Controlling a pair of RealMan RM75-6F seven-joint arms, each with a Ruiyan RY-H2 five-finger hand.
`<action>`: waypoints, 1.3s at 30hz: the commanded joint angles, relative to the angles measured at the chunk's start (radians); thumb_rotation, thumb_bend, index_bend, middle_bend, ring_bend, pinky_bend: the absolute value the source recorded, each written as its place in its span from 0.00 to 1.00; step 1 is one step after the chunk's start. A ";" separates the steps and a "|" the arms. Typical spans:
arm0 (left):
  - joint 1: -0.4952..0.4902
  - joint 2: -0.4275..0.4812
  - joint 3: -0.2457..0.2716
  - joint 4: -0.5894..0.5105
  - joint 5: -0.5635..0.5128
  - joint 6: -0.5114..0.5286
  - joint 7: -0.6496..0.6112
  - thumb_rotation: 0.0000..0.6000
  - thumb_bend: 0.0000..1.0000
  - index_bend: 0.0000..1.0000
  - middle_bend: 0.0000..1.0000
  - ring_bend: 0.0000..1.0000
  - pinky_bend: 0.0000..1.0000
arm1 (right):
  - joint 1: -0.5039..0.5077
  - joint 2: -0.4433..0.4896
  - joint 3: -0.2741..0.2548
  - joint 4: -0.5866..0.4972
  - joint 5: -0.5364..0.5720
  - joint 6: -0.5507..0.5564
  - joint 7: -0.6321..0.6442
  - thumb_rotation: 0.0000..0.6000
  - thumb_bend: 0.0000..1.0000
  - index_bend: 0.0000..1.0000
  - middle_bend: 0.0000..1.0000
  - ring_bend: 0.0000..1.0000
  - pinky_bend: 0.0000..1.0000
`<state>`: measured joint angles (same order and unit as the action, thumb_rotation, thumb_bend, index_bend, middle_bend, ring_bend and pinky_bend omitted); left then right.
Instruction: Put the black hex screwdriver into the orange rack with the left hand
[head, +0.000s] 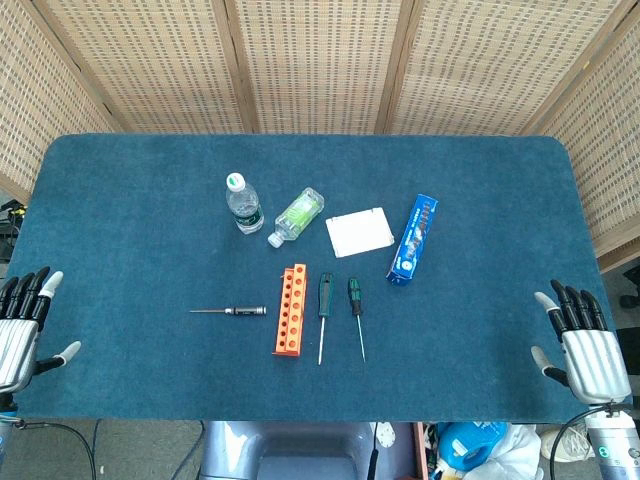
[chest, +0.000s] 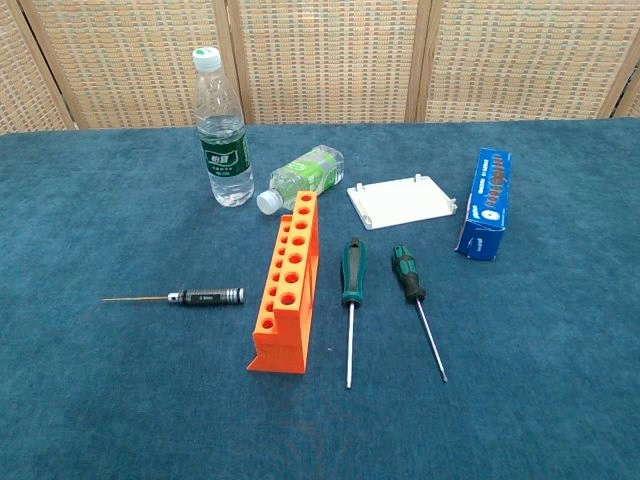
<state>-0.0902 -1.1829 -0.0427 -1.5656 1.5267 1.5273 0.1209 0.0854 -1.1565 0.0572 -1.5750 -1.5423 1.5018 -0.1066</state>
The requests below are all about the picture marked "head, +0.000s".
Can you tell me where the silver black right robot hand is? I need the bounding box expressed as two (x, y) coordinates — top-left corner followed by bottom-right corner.
(530, 278), (632, 405)

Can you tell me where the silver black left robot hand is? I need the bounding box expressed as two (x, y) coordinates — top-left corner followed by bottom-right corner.
(0, 266), (82, 395)

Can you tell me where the black precision screwdriver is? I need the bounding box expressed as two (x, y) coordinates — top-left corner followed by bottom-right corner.
(189, 306), (268, 317)

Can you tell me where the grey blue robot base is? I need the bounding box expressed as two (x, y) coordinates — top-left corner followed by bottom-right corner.
(198, 420), (381, 480)

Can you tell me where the green black striped screwdriver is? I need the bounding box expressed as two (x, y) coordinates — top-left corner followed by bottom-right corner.
(347, 277), (367, 363)

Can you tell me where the orange tube rack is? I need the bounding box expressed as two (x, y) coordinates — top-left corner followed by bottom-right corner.
(271, 263), (308, 360)

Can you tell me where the white sneaker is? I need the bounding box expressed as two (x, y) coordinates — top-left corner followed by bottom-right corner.
(540, 424), (596, 463)

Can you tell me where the black equipment with yellow part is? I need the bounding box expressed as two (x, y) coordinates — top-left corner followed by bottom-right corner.
(0, 198), (27, 264)

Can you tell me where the white plastic bag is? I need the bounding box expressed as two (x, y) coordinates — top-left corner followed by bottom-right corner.
(469, 423), (545, 480)

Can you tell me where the blue plastic container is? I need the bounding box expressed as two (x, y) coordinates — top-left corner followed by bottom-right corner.
(438, 422), (511, 474)

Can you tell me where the blue carpet table mat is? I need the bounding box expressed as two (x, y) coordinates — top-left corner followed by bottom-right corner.
(0, 133), (619, 424)

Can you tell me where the reddish wooden board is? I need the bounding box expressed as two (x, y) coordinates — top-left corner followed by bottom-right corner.
(413, 422), (430, 480)

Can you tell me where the blue cardboard box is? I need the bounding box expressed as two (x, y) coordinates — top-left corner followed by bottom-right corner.
(385, 193), (440, 287)

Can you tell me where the white perforated plate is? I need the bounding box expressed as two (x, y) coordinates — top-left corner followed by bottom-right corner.
(375, 422), (398, 450)

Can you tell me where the clear water bottle white cap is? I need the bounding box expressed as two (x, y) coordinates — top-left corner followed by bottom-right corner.
(224, 172), (265, 235)

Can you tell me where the white plastic tray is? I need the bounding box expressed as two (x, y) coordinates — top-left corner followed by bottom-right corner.
(325, 207), (395, 259)

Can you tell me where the clear bottle green label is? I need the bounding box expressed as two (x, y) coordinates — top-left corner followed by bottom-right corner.
(267, 187), (325, 249)

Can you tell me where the woven bamboo folding screen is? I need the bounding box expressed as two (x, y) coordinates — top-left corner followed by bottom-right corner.
(0, 0), (640, 274)

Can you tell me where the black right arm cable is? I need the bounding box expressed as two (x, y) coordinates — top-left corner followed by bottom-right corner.
(551, 407), (615, 480)

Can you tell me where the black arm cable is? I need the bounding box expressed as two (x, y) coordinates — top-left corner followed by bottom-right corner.
(12, 419), (99, 480)
(551, 407), (615, 480)

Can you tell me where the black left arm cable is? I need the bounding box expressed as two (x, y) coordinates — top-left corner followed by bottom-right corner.
(12, 419), (99, 480)

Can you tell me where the black strap on base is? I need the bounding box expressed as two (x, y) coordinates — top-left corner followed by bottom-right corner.
(367, 422), (379, 480)

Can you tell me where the teal handle screwdriver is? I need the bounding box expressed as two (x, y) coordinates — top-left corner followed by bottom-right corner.
(317, 272), (334, 366)

